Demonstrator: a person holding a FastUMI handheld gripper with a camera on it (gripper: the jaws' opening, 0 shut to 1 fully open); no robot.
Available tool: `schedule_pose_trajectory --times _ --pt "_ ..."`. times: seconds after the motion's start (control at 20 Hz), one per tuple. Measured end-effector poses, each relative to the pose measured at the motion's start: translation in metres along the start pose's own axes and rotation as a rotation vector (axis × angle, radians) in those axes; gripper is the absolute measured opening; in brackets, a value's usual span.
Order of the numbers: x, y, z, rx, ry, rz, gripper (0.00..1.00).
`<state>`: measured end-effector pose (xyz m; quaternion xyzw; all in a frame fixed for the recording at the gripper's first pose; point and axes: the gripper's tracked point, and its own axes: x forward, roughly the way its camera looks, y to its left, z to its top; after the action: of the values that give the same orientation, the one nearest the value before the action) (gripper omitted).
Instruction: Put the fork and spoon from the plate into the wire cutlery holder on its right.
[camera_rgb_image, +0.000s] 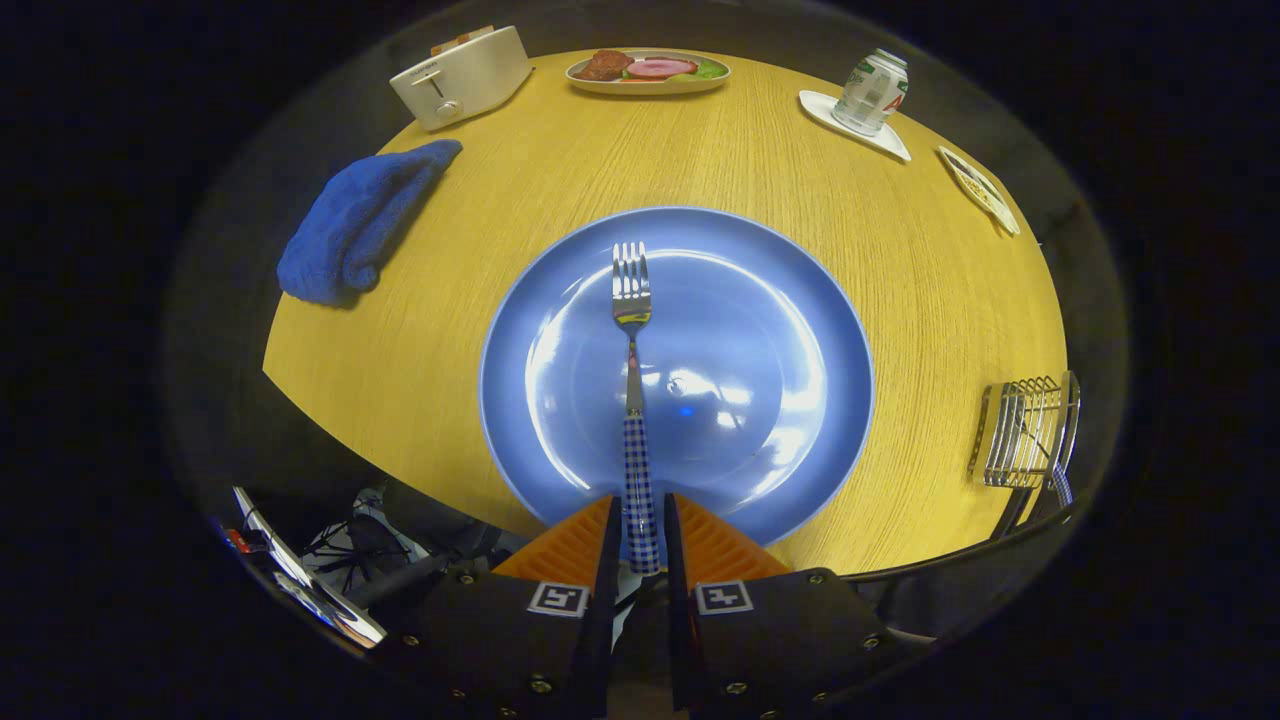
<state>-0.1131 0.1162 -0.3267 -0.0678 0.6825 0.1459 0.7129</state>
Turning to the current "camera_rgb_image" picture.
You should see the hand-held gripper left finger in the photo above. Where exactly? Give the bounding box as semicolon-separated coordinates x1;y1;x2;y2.
395;493;623;720

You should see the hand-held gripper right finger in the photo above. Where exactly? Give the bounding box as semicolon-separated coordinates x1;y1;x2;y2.
662;492;891;720

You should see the fork with blue checked handle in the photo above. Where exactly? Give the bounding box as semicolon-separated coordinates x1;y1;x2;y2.
611;241;663;577

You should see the black office chair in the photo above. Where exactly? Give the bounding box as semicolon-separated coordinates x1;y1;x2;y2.
300;488;521;611

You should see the blue round plate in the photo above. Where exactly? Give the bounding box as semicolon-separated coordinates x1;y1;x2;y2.
478;206;876;561

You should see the lit display screen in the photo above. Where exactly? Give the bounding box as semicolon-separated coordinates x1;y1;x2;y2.
230;485;388;649

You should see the blue folded cloth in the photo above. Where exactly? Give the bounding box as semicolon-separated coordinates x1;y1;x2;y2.
276;139;464;308

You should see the white square coaster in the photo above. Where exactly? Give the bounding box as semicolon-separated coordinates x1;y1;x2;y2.
798;90;913;163

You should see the white divided snack tray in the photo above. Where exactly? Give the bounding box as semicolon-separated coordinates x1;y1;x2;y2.
937;146;1022;237

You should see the oval plate with food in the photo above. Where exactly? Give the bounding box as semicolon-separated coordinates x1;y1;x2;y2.
565;48;732;96

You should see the white toaster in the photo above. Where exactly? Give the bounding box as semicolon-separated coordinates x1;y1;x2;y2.
389;25;534;132

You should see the white and green drink bottle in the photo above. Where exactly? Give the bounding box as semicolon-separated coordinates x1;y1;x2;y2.
832;48;910;137

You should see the thick black cable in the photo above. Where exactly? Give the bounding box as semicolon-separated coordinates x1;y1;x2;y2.
850;500;1081;586

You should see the metal wire cutlery basket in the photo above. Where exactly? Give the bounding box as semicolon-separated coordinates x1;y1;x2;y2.
966;371;1083;491

